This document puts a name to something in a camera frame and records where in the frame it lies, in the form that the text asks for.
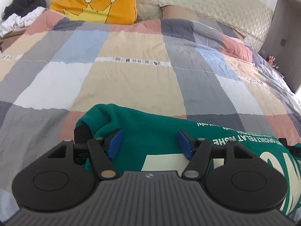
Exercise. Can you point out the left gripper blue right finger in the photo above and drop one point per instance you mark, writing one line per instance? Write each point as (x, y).
(197, 152)

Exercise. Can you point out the white clothes pile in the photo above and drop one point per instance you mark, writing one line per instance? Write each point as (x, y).
(15, 22)

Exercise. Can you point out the green printed sweatshirt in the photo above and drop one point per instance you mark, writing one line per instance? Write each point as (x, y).
(154, 136)

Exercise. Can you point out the wooden nightstand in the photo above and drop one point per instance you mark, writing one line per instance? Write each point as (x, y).
(10, 38)

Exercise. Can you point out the patchwork plaid duvet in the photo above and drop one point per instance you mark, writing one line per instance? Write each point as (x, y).
(59, 69)

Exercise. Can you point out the dark niche wall socket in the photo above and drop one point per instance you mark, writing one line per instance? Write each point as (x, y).
(283, 42)

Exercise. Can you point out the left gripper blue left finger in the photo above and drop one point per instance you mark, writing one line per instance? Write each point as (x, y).
(102, 151)

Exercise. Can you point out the orange crown pillow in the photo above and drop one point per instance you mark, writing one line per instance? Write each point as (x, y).
(122, 12)

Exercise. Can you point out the cream quilted headboard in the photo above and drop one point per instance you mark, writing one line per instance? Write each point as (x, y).
(251, 18)

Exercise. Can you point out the red cosmetic bottles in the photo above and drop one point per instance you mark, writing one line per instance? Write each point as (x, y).
(271, 60)

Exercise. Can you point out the black clothes pile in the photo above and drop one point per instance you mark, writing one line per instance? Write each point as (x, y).
(22, 7)

